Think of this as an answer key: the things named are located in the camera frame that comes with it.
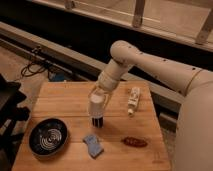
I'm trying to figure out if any black patterned bowl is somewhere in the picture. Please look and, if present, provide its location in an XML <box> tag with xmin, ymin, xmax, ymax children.
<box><xmin>29</xmin><ymin>118</ymin><xmax>68</xmax><ymax>157</ymax></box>

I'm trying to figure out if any black stand equipment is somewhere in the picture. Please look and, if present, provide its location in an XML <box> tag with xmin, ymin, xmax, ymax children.
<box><xmin>0</xmin><ymin>74</ymin><xmax>30</xmax><ymax>163</ymax></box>

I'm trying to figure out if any black striped eraser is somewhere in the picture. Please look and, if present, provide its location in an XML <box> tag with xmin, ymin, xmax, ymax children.
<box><xmin>92</xmin><ymin>118</ymin><xmax>103</xmax><ymax>128</ymax></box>

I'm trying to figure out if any brown red oval object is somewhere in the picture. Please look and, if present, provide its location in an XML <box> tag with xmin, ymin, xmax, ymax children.
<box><xmin>122</xmin><ymin>137</ymin><xmax>148</xmax><ymax>148</ymax></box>

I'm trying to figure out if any white tube bottle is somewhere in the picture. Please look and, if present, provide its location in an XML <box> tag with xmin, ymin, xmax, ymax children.
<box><xmin>128</xmin><ymin>87</ymin><xmax>140</xmax><ymax>116</ymax></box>

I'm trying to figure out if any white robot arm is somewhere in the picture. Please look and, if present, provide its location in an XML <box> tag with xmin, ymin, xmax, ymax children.
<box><xmin>88</xmin><ymin>40</ymin><xmax>213</xmax><ymax>171</ymax></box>

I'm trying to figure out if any blue sponge cloth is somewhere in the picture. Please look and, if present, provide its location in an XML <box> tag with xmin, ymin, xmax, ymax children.
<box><xmin>83</xmin><ymin>134</ymin><xmax>104</xmax><ymax>158</ymax></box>

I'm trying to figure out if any white ceramic cup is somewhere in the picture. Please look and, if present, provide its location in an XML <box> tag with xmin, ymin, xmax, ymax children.
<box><xmin>88</xmin><ymin>94</ymin><xmax>105</xmax><ymax>118</ymax></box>

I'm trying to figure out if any wooden table board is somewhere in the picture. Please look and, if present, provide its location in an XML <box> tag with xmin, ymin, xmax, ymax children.
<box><xmin>12</xmin><ymin>81</ymin><xmax>171</xmax><ymax>171</ymax></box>

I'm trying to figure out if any metal floor rail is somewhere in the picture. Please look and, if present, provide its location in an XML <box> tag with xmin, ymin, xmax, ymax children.
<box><xmin>0</xmin><ymin>21</ymin><xmax>184</xmax><ymax>104</ymax></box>

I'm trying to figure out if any black cable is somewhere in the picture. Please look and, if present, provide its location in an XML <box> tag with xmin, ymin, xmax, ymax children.
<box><xmin>20</xmin><ymin>61</ymin><xmax>51</xmax><ymax>78</ymax></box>

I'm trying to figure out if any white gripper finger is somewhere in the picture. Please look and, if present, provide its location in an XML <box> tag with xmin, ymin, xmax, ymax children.
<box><xmin>88</xmin><ymin>85</ymin><xmax>98</xmax><ymax>99</ymax></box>
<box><xmin>103</xmin><ymin>94</ymin><xmax>112</xmax><ymax>109</ymax></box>

